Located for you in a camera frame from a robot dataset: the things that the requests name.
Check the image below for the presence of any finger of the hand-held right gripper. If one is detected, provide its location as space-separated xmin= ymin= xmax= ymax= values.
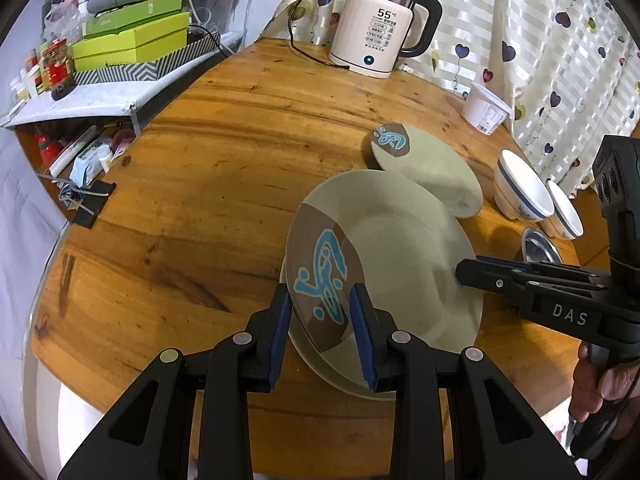
xmin=455 ymin=258 xmax=608 ymax=317
xmin=475 ymin=257 xmax=608 ymax=281

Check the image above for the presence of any black kettle power cable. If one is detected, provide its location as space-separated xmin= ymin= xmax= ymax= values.
xmin=288 ymin=0 xmax=352 ymax=69

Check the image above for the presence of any cream curtain with heart print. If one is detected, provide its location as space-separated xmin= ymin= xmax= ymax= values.
xmin=257 ymin=0 xmax=640 ymax=203

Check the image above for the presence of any clear plastic container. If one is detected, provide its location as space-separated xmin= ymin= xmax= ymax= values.
xmin=189 ymin=0 xmax=246 ymax=37

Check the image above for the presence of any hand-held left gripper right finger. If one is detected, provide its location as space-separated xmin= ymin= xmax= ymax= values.
xmin=349 ymin=283 xmax=583 ymax=480

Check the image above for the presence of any white bowl with blue stripe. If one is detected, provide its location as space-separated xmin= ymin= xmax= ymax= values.
xmin=494 ymin=149 xmax=556 ymax=222
xmin=542 ymin=179 xmax=584 ymax=240

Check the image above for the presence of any person's right hand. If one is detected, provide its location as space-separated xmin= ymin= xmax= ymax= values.
xmin=569 ymin=341 xmax=636 ymax=423

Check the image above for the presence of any red figurine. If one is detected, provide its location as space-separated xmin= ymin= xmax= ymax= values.
xmin=34 ymin=130 xmax=62 ymax=164

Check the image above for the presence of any small steel dish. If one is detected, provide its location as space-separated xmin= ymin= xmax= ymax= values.
xmin=521 ymin=226 xmax=564 ymax=263

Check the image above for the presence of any black binder clip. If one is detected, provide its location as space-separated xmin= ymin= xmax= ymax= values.
xmin=69 ymin=182 xmax=117 ymax=229

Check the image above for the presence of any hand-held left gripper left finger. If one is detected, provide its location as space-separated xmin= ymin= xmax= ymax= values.
xmin=57 ymin=282 xmax=293 ymax=480

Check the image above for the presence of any cream electric kettle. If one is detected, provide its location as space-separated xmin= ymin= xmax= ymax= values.
xmin=328 ymin=0 xmax=444 ymax=79

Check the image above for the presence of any orange lidded container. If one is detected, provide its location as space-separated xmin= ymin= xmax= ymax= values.
xmin=167 ymin=0 xmax=237 ymax=57

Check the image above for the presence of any wet wipes pack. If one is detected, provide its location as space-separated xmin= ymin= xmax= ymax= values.
xmin=69 ymin=144 xmax=112 ymax=187

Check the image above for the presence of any zigzag patterned box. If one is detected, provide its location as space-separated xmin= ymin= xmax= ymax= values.
xmin=74 ymin=32 xmax=221 ymax=86

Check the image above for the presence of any beige plate with blue pattern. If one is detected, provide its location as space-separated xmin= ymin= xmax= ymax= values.
xmin=361 ymin=123 xmax=483 ymax=219
xmin=286 ymin=170 xmax=485 ymax=357
xmin=279 ymin=260 xmax=451 ymax=402

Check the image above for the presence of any white plastic tub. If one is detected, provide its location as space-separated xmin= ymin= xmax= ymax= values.
xmin=461 ymin=81 xmax=514 ymax=136

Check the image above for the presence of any red labelled jar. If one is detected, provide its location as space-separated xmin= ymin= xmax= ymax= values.
xmin=41 ymin=39 xmax=76 ymax=95

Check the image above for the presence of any clear plastic bag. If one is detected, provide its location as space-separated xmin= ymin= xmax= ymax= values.
xmin=42 ymin=2 xmax=84 ymax=45

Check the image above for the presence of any white shelf board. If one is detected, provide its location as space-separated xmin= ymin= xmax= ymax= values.
xmin=0 ymin=30 xmax=246 ymax=130

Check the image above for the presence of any lime green flat box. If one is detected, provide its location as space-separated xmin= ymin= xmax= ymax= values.
xmin=72 ymin=11 xmax=192 ymax=67

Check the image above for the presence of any dark green flat box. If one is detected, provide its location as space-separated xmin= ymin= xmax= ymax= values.
xmin=81 ymin=0 xmax=184 ymax=39

